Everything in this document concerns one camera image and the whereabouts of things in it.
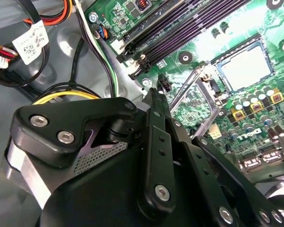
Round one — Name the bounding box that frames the metal socket cover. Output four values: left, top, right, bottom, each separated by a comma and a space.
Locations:
169, 66, 226, 142

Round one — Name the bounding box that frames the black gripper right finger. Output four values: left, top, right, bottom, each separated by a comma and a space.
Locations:
156, 91, 284, 227

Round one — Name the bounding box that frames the wire locking lever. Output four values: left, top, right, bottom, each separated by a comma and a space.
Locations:
169, 66, 203, 112

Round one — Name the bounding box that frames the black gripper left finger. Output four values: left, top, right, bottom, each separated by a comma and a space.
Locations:
11, 87, 178, 218

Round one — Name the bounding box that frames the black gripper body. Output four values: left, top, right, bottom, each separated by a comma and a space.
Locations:
39, 148, 215, 227

